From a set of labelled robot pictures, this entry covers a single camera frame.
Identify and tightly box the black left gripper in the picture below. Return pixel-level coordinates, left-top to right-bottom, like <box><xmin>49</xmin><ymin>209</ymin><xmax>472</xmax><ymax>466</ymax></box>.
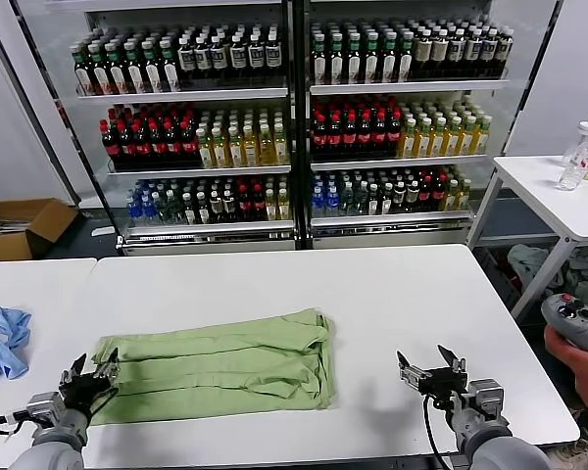
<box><xmin>58</xmin><ymin>348</ymin><xmax>120</xmax><ymax>417</ymax></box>

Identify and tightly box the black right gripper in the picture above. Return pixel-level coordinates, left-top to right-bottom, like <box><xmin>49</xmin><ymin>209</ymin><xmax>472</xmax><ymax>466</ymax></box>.
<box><xmin>395</xmin><ymin>344</ymin><xmax>469</xmax><ymax>410</ymax></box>

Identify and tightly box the light green polo shirt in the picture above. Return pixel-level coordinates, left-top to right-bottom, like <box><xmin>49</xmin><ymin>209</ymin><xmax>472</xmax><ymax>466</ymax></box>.
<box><xmin>85</xmin><ymin>306</ymin><xmax>337</xmax><ymax>428</ymax></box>

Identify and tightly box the grey handheld remote controller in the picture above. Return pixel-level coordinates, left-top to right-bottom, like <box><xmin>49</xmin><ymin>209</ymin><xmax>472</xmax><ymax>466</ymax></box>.
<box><xmin>540</xmin><ymin>293</ymin><xmax>588</xmax><ymax>357</ymax></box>

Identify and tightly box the pile of grey-green clothes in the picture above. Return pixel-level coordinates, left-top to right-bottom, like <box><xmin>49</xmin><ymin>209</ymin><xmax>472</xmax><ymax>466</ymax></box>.
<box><xmin>507</xmin><ymin>243</ymin><xmax>588</xmax><ymax>314</ymax></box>

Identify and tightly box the person's hand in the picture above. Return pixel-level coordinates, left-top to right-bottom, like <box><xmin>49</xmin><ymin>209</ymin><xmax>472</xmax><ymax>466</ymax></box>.
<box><xmin>543</xmin><ymin>325</ymin><xmax>588</xmax><ymax>388</ymax></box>

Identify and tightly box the crumpled light blue cloth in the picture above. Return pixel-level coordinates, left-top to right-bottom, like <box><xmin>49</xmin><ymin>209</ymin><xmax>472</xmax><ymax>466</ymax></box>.
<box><xmin>0</xmin><ymin>305</ymin><xmax>33</xmax><ymax>382</ymax></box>

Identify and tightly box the open brown cardboard box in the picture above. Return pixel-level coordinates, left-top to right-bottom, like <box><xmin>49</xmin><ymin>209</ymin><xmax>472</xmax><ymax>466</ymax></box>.
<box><xmin>0</xmin><ymin>198</ymin><xmax>79</xmax><ymax>262</ymax></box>

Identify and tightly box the beverage cooler with beige-label bottles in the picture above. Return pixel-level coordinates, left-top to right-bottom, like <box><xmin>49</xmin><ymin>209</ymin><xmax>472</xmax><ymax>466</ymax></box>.
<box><xmin>293</xmin><ymin>0</ymin><xmax>564</xmax><ymax>251</ymax></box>

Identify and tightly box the white side table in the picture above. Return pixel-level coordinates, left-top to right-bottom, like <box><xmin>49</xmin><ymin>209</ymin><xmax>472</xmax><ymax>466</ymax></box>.
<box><xmin>467</xmin><ymin>155</ymin><xmax>588</xmax><ymax>322</ymax></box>

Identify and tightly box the beverage cooler with blue bottles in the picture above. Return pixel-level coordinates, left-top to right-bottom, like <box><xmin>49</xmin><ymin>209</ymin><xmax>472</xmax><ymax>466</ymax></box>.
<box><xmin>14</xmin><ymin>0</ymin><xmax>298</xmax><ymax>257</ymax></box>

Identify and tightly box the clear bottle red label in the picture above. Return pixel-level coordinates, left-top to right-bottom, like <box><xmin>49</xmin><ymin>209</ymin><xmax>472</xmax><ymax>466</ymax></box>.
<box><xmin>557</xmin><ymin>132</ymin><xmax>588</xmax><ymax>192</ymax></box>

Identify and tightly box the clear bottle white cap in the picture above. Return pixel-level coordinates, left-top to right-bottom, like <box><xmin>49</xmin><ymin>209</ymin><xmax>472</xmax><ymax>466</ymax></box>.
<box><xmin>562</xmin><ymin>121</ymin><xmax>588</xmax><ymax>165</ymax></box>

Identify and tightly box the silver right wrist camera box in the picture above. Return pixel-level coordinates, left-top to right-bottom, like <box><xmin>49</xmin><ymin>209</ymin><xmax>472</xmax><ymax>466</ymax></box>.
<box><xmin>465</xmin><ymin>377</ymin><xmax>505</xmax><ymax>417</ymax></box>

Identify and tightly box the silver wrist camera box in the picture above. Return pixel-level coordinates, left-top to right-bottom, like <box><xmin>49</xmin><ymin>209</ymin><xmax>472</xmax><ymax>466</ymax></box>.
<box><xmin>26</xmin><ymin>391</ymin><xmax>65</xmax><ymax>425</ymax></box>
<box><xmin>465</xmin><ymin>377</ymin><xmax>505</xmax><ymax>417</ymax></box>

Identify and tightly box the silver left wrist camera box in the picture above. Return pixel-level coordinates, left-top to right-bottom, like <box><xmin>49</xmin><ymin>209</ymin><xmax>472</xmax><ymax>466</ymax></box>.
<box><xmin>26</xmin><ymin>391</ymin><xmax>65</xmax><ymax>425</ymax></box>

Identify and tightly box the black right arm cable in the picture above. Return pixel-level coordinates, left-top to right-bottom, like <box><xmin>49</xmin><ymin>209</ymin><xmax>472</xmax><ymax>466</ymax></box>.
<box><xmin>420</xmin><ymin>396</ymin><xmax>455</xmax><ymax>470</ymax></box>

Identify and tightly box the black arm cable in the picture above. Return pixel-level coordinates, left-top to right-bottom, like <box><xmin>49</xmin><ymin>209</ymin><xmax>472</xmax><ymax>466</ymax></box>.
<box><xmin>0</xmin><ymin>413</ymin><xmax>30</xmax><ymax>438</ymax></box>
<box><xmin>420</xmin><ymin>396</ymin><xmax>455</xmax><ymax>470</ymax></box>

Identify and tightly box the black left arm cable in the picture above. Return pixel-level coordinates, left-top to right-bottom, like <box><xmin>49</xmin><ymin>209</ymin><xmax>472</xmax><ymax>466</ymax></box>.
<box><xmin>0</xmin><ymin>413</ymin><xmax>30</xmax><ymax>438</ymax></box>

